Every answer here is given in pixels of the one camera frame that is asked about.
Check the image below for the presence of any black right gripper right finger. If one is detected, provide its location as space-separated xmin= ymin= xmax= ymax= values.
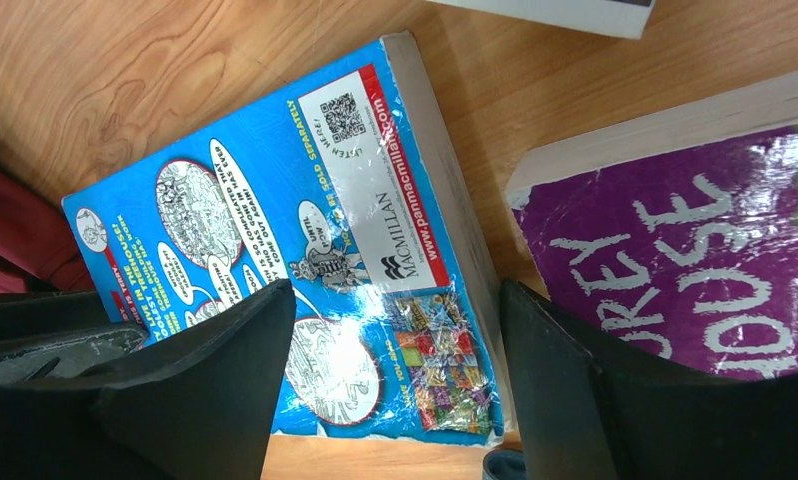
xmin=499 ymin=279 xmax=798 ymax=479

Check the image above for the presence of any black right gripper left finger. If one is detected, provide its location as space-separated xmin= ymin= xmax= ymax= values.
xmin=0 ymin=280 xmax=296 ymax=479

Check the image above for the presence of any red student backpack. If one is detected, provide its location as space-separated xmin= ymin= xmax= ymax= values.
xmin=0 ymin=169 xmax=94 ymax=293

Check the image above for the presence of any blue treehouse book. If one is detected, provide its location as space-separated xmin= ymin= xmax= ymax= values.
xmin=61 ymin=32 xmax=516 ymax=447

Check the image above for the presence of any blue leather wallet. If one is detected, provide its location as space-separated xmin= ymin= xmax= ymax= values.
xmin=481 ymin=449 xmax=528 ymax=480

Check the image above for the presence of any purple treehouse book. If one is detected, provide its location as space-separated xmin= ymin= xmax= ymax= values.
xmin=505 ymin=70 xmax=798 ymax=379

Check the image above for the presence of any yellow and teal paperback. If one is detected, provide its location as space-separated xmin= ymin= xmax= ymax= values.
xmin=434 ymin=0 xmax=655 ymax=40

